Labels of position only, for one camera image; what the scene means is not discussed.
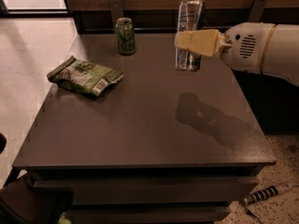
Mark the silver blue redbull can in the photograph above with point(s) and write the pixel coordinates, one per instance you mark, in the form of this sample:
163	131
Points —
190	18

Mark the dark chair seat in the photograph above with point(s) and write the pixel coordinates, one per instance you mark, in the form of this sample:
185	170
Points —
23	203

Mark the metal wall bracket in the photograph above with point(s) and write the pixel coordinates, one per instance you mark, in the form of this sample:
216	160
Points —
256	10
116	10

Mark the right metal wall bracket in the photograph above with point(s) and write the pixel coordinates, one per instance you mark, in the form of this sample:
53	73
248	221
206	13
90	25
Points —
256	10

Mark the green chip bag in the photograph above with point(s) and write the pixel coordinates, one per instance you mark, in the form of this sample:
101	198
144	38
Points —
84	77

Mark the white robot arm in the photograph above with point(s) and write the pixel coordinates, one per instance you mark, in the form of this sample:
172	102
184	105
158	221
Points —
281	55

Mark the grey drawer cabinet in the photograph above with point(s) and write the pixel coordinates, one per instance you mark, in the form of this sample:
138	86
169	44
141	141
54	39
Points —
159	147

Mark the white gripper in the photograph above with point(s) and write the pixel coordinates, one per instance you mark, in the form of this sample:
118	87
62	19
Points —
245	48

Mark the green soda can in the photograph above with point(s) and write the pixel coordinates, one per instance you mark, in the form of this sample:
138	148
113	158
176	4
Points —
125	36

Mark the left metal wall bracket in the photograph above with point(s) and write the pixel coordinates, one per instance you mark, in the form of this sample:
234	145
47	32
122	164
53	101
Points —
116	10

